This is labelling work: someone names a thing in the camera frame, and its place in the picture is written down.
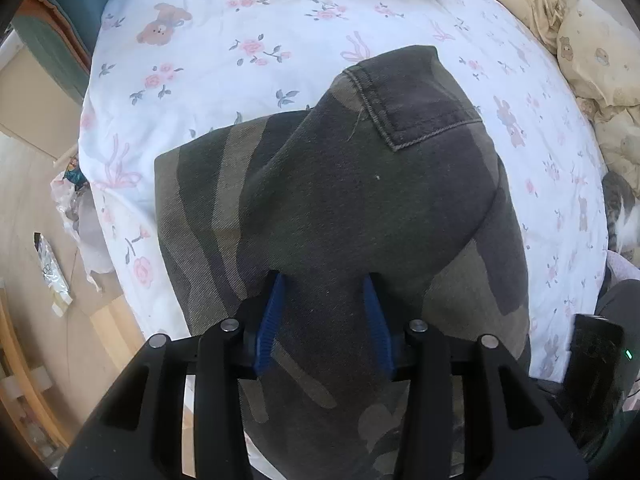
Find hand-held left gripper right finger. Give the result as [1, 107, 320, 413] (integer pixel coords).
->
[362, 272, 588, 480]

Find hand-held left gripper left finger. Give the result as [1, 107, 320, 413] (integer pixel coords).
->
[59, 270, 290, 480]

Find camouflage pants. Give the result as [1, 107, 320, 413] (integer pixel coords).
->
[154, 45, 532, 480]

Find person's grey trouser leg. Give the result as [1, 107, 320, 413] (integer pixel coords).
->
[595, 280, 640, 322]

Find pink cloth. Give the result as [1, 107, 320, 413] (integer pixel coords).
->
[607, 252, 640, 286]

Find grey and white cat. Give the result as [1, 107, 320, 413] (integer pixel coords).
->
[601, 171, 640, 256]

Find clear plastic bag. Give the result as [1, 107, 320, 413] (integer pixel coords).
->
[50, 170, 118, 293]

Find silver foil packet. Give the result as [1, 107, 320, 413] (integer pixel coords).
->
[34, 232, 75, 317]

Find curved wooden furniture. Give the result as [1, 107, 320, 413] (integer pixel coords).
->
[0, 290, 71, 461]

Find floral white bed sheet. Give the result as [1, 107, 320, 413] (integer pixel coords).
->
[77, 0, 608, 381]

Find cream bear print duvet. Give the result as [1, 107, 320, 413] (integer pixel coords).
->
[472, 0, 640, 181]

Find teal cushion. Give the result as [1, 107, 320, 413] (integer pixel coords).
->
[10, 0, 133, 106]

